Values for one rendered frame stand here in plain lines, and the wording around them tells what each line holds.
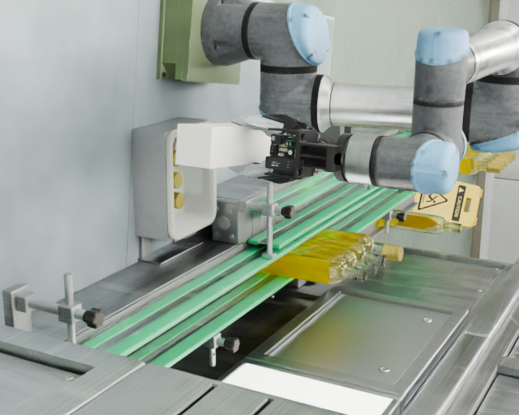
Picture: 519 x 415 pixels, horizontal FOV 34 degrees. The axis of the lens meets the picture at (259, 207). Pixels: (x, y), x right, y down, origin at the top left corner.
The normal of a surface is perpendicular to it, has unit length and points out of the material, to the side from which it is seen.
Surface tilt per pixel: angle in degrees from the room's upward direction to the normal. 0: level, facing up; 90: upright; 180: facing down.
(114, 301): 90
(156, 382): 90
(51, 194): 0
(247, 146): 0
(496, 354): 90
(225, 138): 0
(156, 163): 90
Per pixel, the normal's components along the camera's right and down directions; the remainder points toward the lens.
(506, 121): -0.18, 0.29
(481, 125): -0.28, 0.52
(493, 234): -0.47, 0.23
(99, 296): 0.00, -0.96
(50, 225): 0.88, 0.13
